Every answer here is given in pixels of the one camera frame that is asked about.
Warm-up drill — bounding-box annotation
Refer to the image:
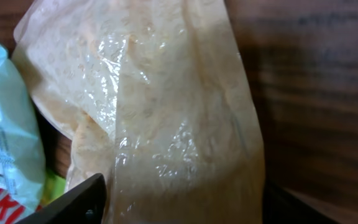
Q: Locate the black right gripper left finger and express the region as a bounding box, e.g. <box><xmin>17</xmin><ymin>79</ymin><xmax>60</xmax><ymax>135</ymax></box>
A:
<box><xmin>17</xmin><ymin>173</ymin><xmax>107</xmax><ymax>224</ymax></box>

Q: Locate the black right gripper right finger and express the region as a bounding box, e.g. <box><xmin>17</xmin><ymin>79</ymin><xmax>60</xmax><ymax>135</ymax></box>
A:
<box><xmin>262</xmin><ymin>182</ymin><xmax>337</xmax><ymax>224</ymax></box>

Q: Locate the light teal snack packet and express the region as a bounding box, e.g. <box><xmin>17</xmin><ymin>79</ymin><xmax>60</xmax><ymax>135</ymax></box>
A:
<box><xmin>0</xmin><ymin>45</ymin><xmax>45</xmax><ymax>211</ymax></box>

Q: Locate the beige snack bag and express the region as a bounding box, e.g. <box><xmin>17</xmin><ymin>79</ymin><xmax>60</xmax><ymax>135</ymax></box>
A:
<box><xmin>12</xmin><ymin>0</ymin><xmax>265</xmax><ymax>223</ymax></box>

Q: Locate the green gummy candy bag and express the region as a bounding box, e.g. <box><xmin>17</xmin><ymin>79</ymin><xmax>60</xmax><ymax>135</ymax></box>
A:
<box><xmin>0</xmin><ymin>169</ymin><xmax>65</xmax><ymax>224</ymax></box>

